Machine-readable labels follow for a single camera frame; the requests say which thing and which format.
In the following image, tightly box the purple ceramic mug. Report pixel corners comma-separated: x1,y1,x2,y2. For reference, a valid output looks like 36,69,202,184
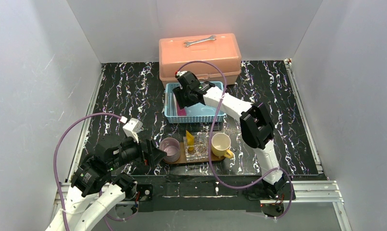
159,137,181,163

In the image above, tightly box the white toothbrush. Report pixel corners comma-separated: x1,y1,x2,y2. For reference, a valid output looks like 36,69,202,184
173,94,179,116

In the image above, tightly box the pink toothpaste tube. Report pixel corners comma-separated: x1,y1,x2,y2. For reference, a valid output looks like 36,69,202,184
176,105,187,116

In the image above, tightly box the yellow toothpaste tube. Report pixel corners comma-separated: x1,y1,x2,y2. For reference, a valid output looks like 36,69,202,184
186,131,195,152

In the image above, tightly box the clear textured glass cup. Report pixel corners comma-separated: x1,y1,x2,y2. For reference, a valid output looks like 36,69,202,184
183,132,209,163

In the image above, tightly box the yellow ceramic mug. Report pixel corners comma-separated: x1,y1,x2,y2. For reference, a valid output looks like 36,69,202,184
211,133,234,159

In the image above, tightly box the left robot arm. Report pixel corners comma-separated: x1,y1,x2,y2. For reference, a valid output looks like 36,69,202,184
47,135,167,231

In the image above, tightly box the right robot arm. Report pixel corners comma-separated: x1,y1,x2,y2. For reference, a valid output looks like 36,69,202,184
173,71,286,197

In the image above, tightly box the grey toothbrush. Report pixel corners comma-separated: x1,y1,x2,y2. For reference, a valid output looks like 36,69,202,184
168,93,175,116

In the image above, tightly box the brown wooden oval tray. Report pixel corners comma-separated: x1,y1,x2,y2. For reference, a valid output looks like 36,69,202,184
163,142,208,165

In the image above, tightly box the light blue plastic basket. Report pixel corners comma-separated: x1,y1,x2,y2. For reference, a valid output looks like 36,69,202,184
164,83,216,124

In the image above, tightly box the salmon plastic toolbox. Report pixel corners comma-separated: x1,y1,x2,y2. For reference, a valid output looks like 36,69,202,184
159,33,242,86

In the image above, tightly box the silver open-end wrench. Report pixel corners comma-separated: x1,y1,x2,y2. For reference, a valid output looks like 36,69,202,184
184,35,216,47

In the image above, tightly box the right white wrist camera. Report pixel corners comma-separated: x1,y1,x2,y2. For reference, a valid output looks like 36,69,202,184
175,71,186,79

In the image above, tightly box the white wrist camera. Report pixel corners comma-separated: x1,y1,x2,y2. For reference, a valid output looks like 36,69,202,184
120,116,143,143
175,71,186,79

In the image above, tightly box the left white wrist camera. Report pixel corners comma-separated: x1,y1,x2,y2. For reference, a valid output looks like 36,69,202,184
120,116,143,143

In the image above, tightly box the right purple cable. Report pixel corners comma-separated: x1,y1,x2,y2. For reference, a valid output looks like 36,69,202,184
176,61,294,220

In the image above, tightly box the purple cable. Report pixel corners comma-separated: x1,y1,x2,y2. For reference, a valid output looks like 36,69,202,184
53,112,124,231
176,61,294,220

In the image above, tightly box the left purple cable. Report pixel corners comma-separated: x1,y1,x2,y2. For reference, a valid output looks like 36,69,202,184
53,112,124,231

